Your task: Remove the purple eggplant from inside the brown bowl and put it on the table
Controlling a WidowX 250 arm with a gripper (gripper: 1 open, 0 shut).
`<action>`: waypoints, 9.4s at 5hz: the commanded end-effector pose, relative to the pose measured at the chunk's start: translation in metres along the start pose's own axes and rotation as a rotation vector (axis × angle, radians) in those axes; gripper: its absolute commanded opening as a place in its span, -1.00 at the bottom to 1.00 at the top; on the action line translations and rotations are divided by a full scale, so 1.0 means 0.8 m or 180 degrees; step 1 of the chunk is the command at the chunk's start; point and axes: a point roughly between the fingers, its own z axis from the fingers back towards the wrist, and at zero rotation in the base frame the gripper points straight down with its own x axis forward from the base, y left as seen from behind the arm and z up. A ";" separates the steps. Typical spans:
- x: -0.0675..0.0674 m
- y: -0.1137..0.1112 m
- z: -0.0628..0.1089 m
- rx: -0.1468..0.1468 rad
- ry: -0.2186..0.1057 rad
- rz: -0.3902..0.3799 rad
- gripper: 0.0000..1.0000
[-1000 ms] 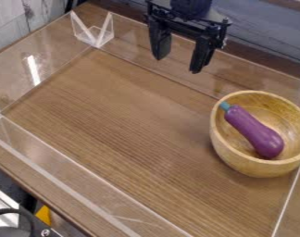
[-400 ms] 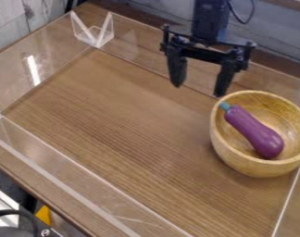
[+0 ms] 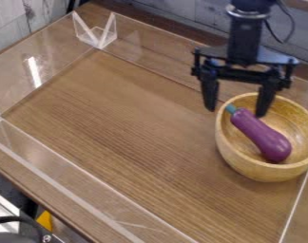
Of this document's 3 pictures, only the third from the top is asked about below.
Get clear acrylic corner bracket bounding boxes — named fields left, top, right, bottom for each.
left=71, top=12, right=117, bottom=49

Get black cable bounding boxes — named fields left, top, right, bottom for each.
left=0, top=215, right=46, bottom=243

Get clear acrylic tray wall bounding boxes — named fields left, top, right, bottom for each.
left=0, top=117, right=197, bottom=243

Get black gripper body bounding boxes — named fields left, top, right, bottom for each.
left=192, top=18, right=299, bottom=89

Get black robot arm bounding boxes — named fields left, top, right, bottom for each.
left=192, top=0, right=299, bottom=118

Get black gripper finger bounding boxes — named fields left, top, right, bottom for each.
left=201, top=72, right=218, bottom=112
left=256, top=81, right=279, bottom=118

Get purple toy eggplant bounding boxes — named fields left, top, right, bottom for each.
left=225, top=104, right=293, bottom=163

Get yellow black device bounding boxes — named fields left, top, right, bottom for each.
left=34, top=210, right=90, bottom=243

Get brown wooden bowl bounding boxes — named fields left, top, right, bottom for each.
left=216, top=93, right=308, bottom=182

